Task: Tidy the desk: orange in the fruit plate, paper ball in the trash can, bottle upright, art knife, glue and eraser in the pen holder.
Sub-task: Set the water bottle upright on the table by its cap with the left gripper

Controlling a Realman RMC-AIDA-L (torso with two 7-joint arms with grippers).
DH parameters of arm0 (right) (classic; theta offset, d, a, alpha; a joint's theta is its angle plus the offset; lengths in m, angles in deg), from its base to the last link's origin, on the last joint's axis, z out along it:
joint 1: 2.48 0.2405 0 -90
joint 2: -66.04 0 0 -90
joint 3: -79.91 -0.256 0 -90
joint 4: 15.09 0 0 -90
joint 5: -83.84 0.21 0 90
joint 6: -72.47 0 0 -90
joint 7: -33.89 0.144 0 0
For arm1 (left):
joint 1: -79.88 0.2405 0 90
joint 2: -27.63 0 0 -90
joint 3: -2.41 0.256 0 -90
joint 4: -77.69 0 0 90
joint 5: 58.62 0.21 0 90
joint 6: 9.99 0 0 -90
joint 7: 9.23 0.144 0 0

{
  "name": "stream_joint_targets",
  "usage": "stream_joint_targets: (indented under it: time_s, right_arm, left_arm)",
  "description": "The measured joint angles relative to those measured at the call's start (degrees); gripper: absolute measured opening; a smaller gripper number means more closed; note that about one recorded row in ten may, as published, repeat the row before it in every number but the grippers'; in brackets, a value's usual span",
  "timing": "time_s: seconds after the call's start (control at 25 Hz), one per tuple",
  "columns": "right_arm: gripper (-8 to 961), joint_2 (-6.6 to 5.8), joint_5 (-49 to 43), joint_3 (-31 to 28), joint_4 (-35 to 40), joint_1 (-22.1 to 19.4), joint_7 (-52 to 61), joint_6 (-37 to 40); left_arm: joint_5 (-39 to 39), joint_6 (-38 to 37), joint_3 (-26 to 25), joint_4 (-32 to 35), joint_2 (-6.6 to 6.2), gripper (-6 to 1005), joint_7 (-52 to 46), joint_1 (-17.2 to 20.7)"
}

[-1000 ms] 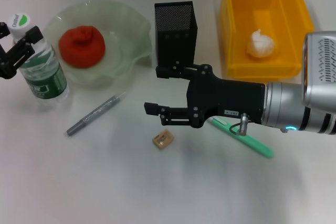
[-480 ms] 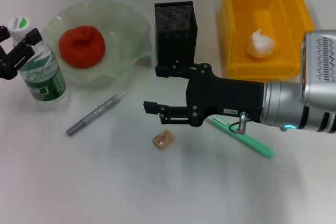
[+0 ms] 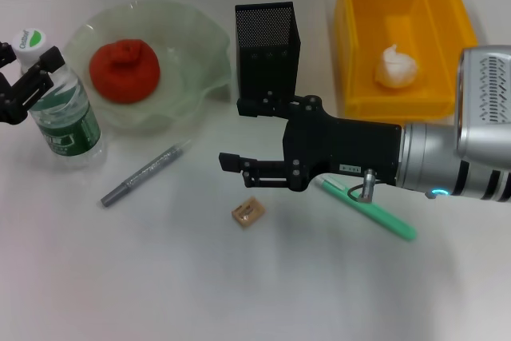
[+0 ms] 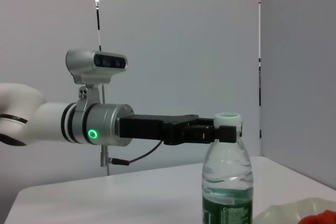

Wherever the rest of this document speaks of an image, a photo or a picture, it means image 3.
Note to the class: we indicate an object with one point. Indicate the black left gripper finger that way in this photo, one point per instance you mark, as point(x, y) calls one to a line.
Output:
point(8, 55)
point(50, 59)

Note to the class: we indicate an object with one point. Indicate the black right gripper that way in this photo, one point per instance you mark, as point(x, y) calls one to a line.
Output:
point(347, 149)

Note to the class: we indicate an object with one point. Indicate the clear water bottle green label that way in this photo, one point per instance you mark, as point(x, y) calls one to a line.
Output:
point(68, 117)

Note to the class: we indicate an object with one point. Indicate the red-orange fruit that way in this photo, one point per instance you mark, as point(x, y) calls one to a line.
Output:
point(123, 73)

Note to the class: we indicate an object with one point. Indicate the white paper ball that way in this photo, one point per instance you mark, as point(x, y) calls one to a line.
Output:
point(397, 69)

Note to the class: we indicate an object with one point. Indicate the small tan eraser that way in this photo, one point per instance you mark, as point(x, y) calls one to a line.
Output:
point(248, 212)

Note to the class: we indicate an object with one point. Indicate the black mesh pen holder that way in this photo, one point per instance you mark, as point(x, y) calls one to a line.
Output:
point(267, 57)

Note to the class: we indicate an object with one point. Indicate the grey marker pen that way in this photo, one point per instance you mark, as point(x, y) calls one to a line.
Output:
point(147, 171)

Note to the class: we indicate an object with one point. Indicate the wavy clear glass fruit plate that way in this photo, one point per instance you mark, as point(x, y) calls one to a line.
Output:
point(183, 37)

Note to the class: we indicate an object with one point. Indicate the mint green pen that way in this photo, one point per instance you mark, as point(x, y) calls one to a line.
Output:
point(383, 217)

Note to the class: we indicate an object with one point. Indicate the yellow plastic storage bin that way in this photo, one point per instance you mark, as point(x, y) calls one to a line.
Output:
point(359, 37)

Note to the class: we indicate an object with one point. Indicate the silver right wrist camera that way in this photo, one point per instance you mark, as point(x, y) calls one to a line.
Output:
point(487, 101)

